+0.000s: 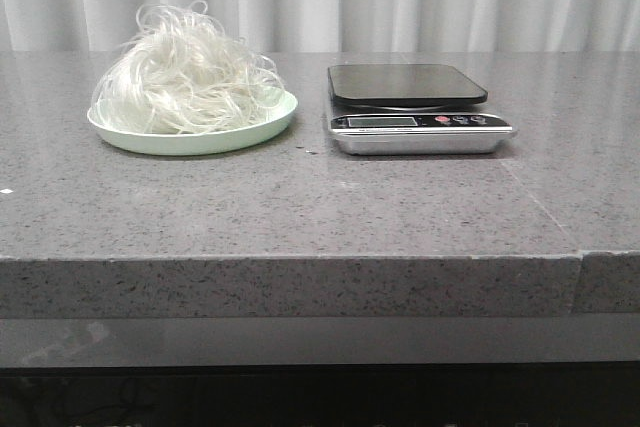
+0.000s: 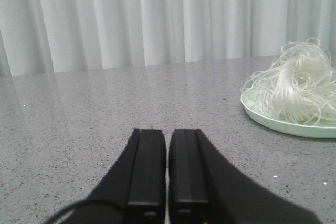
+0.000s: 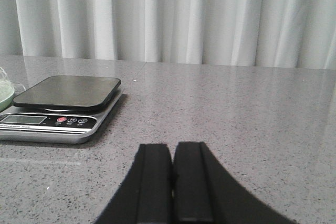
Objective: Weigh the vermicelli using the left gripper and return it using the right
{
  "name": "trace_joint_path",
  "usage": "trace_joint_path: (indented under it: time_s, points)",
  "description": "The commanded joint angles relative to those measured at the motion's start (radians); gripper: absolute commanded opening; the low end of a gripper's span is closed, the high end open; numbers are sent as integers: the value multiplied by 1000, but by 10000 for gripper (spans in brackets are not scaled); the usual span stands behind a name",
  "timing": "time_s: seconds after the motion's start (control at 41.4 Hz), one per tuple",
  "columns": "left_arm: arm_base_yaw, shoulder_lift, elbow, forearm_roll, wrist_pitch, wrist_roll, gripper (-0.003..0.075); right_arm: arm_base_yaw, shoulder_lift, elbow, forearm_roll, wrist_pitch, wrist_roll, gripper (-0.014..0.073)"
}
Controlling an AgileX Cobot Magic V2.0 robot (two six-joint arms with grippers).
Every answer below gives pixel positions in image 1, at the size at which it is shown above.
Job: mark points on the dark glass cabinet front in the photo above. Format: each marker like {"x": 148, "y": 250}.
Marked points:
{"x": 562, "y": 371}

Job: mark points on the black silver kitchen scale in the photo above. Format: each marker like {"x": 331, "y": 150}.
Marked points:
{"x": 410, "y": 109}

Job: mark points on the white vermicelli noodle bundle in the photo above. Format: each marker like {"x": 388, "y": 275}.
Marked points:
{"x": 182, "y": 74}

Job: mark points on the light green round plate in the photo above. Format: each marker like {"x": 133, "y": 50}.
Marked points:
{"x": 200, "y": 144}

